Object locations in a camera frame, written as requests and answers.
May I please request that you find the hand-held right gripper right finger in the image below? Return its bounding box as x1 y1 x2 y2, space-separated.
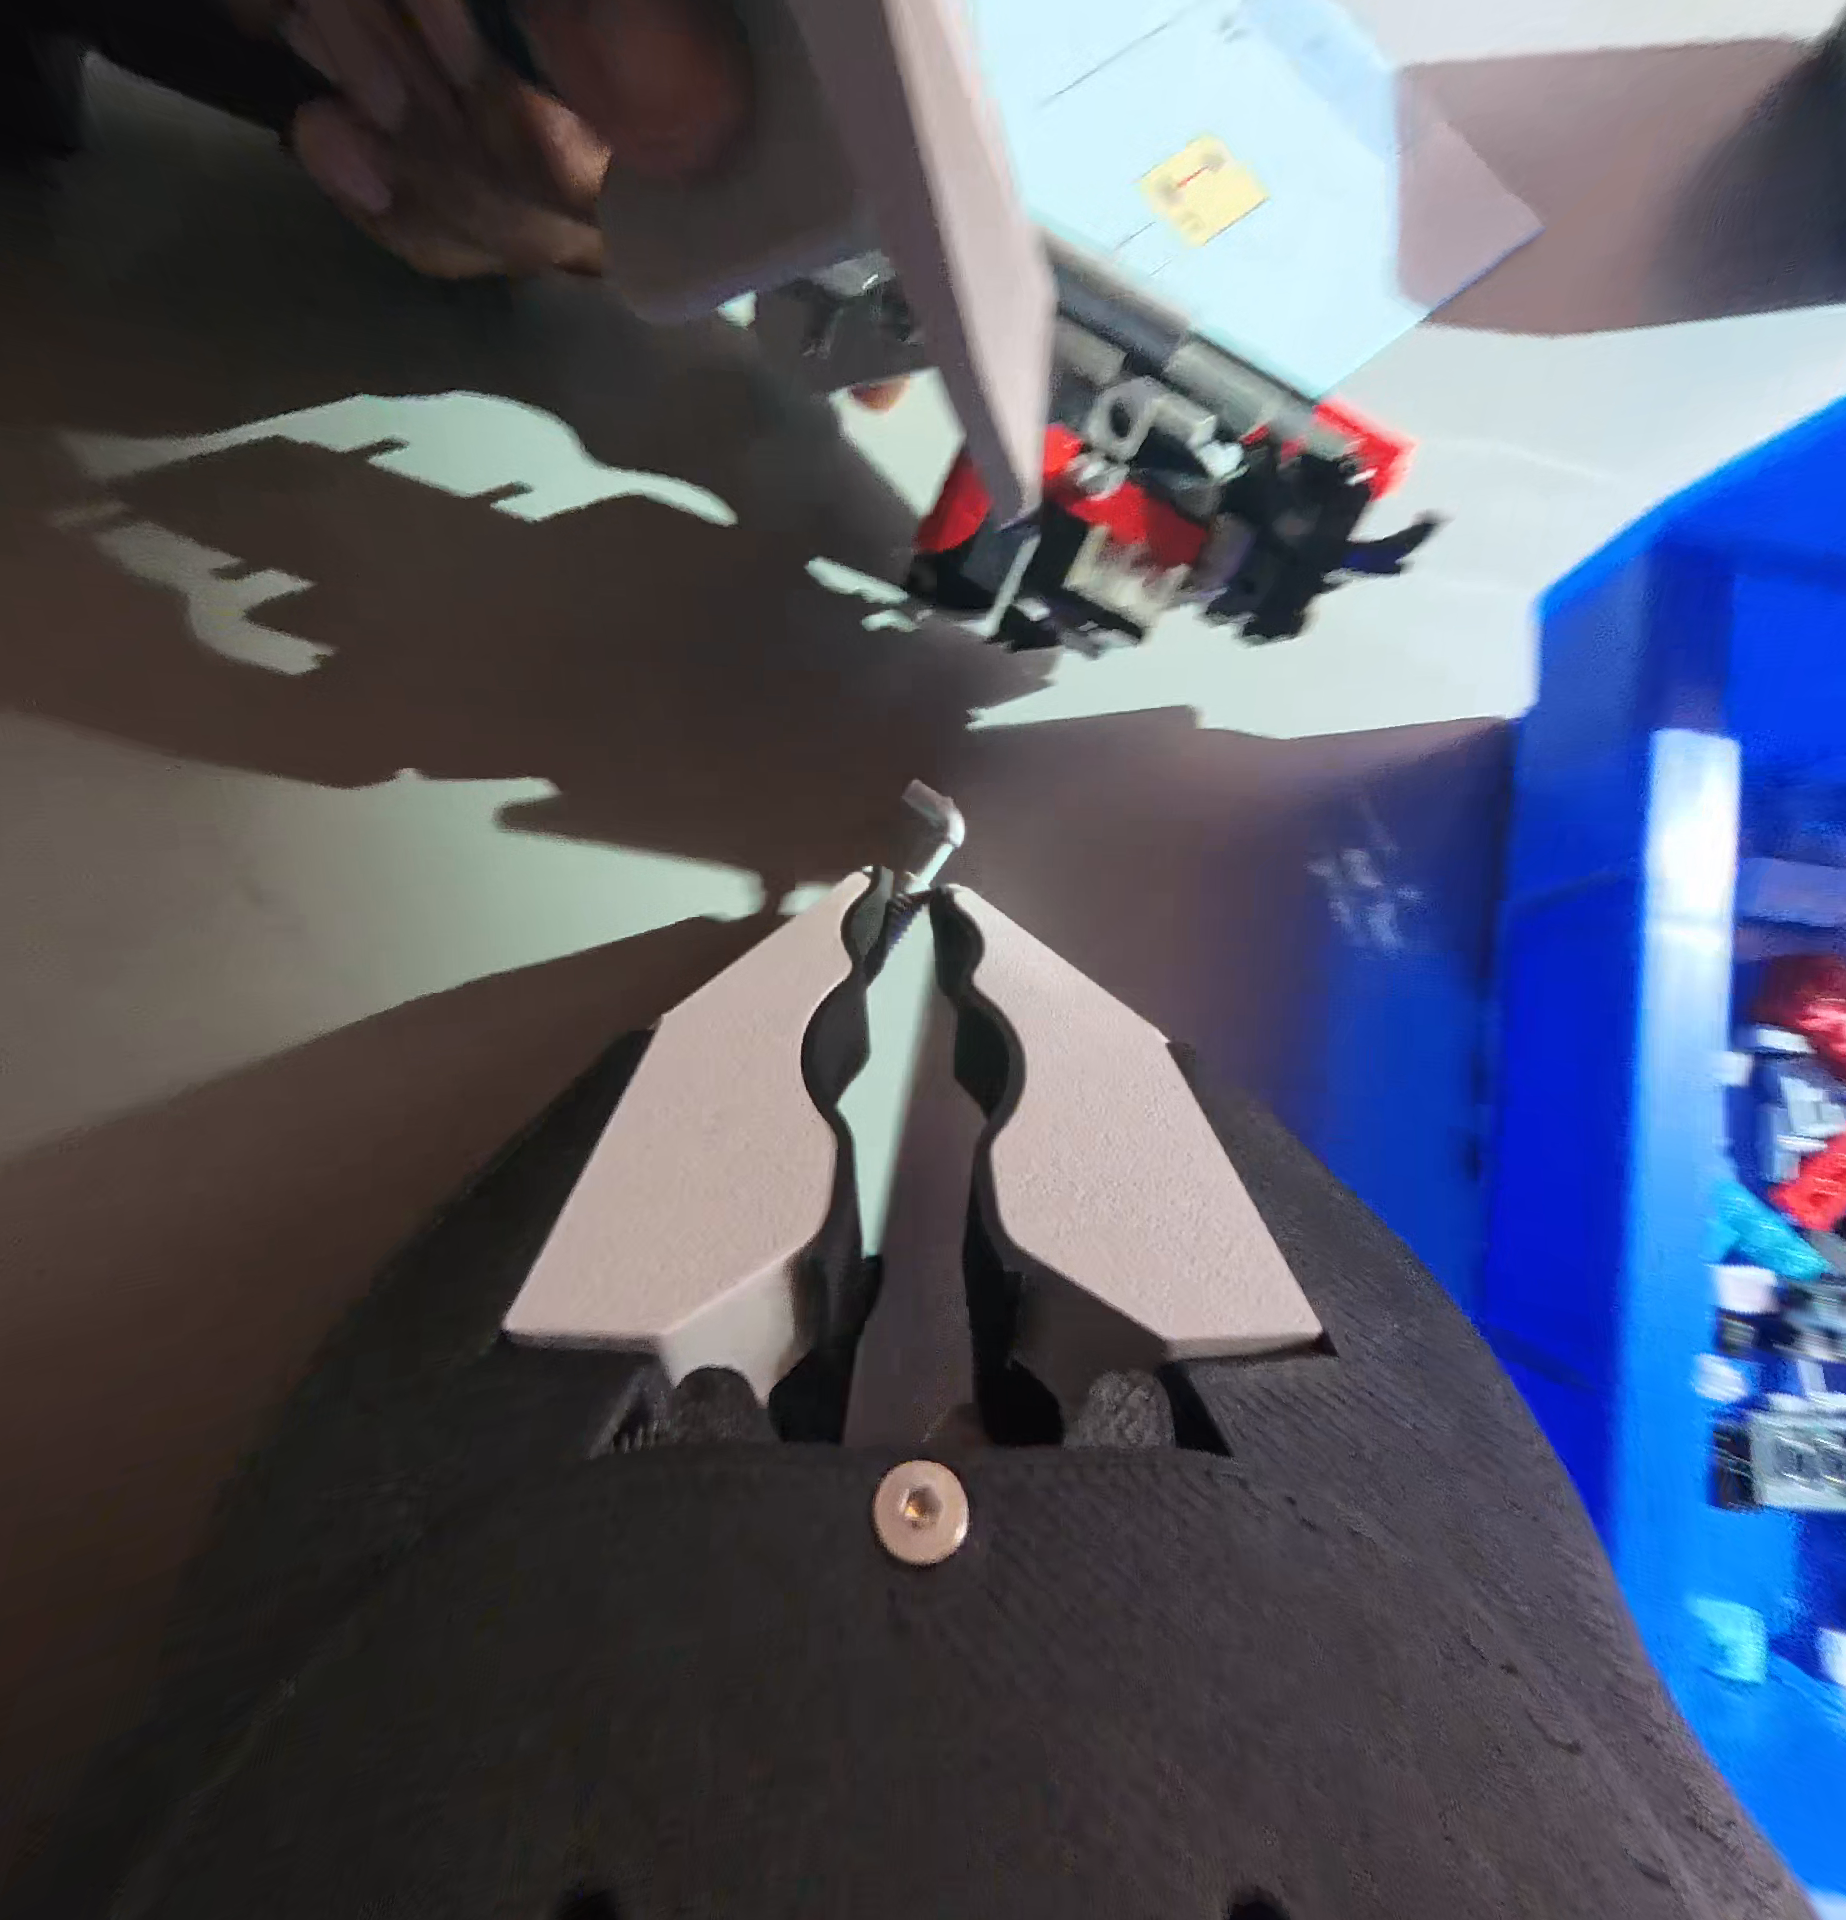
926 886 1325 1429

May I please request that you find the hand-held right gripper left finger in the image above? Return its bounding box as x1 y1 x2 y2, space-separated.
500 868 882 1399

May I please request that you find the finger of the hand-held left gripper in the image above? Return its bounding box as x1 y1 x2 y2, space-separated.
875 0 1063 530

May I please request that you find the light blue instruction booklet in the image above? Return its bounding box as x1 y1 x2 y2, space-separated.
965 0 1550 404

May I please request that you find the toy brick truck model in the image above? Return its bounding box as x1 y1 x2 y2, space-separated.
755 245 1444 658

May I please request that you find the grey toy exhaust pipe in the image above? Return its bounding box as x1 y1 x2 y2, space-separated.
860 778 973 964

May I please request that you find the blue plastic bin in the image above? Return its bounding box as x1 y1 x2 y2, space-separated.
1475 373 1846 1920

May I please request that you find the pile of toy bricks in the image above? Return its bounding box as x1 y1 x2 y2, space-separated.
1685 854 1846 1699

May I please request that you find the person's left forearm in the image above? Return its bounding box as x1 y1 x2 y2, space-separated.
0 0 316 160

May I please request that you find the person's left hand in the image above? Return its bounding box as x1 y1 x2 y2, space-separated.
283 0 762 283

